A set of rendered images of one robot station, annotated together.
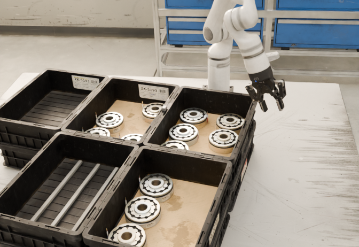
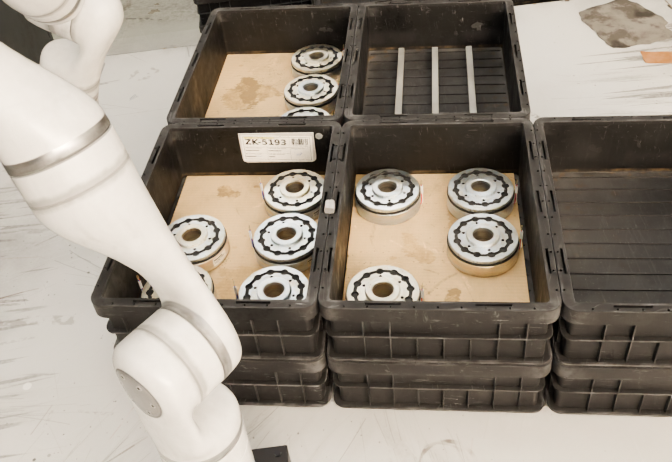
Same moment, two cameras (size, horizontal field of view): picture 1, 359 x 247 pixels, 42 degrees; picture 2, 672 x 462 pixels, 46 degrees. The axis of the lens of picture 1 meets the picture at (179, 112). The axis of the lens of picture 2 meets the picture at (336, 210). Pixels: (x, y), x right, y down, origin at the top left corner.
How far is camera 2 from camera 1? 2.23 m
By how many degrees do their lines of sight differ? 105
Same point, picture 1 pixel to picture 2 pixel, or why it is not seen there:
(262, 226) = not seen: hidden behind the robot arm
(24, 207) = (502, 80)
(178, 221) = (258, 107)
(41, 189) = (503, 105)
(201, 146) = (245, 238)
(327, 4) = not seen: outside the picture
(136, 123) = (423, 274)
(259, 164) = not seen: hidden behind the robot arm
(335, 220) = (15, 252)
